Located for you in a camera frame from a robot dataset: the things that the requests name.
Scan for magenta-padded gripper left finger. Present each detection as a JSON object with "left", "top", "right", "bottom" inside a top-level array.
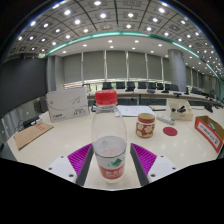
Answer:
[{"left": 46, "top": 143, "right": 95, "bottom": 187}]

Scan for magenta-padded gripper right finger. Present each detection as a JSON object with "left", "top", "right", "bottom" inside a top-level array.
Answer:
[{"left": 129, "top": 143, "right": 181, "bottom": 187}]

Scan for clear red-capped water bottle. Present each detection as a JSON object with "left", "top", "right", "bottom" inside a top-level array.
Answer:
[{"left": 90, "top": 89, "right": 128, "bottom": 184}]

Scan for red floral mug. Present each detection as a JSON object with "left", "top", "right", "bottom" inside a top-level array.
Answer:
[{"left": 135, "top": 112, "right": 157, "bottom": 139}]

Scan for flat round red coaster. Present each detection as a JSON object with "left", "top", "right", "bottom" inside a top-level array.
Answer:
[{"left": 162, "top": 126, "right": 179, "bottom": 137}]

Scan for white paper sheet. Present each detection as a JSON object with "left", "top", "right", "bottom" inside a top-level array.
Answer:
[{"left": 116, "top": 104, "right": 155, "bottom": 118}]

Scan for brown paper envelope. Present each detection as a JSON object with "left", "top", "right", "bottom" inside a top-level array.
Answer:
[{"left": 13, "top": 121, "right": 55, "bottom": 151}]

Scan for white cardboard carton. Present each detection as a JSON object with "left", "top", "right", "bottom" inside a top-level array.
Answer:
[{"left": 45, "top": 86, "right": 91, "bottom": 123}]

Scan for cream compartment box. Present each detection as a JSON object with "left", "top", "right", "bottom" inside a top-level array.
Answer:
[{"left": 166, "top": 98, "right": 194, "bottom": 122}]

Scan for black box device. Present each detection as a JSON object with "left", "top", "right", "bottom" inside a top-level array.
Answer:
[{"left": 22, "top": 115, "right": 42, "bottom": 128}]

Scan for long curved conference desk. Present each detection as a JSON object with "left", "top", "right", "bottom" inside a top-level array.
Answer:
[{"left": 86, "top": 88, "right": 223, "bottom": 108}]

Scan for open brown cardboard box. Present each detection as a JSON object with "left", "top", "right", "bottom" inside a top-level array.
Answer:
[{"left": 194, "top": 115, "right": 224, "bottom": 154}]

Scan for black office chairs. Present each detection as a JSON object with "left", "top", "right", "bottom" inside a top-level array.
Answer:
[{"left": 101, "top": 80, "right": 201, "bottom": 96}]

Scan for round ceiling lights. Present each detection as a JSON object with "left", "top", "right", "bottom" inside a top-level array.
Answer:
[{"left": 9, "top": 0, "right": 224, "bottom": 78}]

